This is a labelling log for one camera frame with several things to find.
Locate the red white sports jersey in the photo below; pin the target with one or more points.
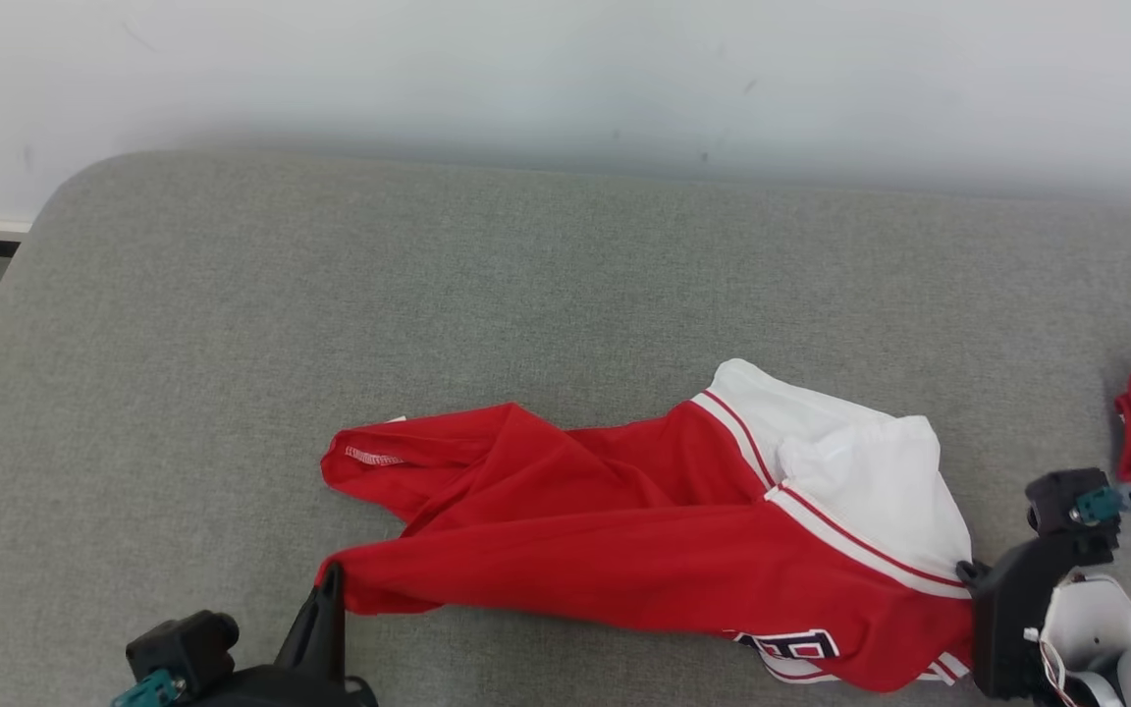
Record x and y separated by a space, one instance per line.
624 550

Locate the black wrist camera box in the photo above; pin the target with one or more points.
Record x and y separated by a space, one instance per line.
1066 501
183 648

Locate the grey fabric sofa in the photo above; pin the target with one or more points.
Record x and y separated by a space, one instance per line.
428 324

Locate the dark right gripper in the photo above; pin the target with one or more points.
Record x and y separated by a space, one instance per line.
1017 609

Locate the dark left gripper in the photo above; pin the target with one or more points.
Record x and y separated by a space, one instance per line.
271 687

